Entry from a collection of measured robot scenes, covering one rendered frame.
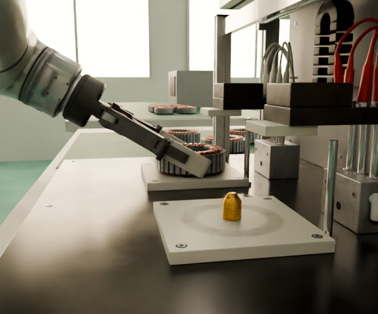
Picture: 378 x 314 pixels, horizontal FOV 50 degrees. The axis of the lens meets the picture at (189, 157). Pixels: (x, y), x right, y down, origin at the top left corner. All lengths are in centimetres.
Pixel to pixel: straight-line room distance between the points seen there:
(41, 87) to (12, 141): 471
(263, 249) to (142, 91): 480
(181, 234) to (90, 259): 8
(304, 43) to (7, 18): 57
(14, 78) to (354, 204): 45
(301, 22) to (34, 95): 53
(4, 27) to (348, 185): 38
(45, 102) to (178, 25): 466
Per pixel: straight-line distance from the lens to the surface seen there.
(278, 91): 42
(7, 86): 61
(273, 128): 39
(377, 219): 44
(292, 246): 38
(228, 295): 31
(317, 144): 79
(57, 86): 60
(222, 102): 62
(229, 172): 65
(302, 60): 86
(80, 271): 35
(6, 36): 47
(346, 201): 46
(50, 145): 523
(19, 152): 531
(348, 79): 46
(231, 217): 42
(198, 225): 41
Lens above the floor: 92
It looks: 10 degrees down
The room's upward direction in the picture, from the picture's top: straight up
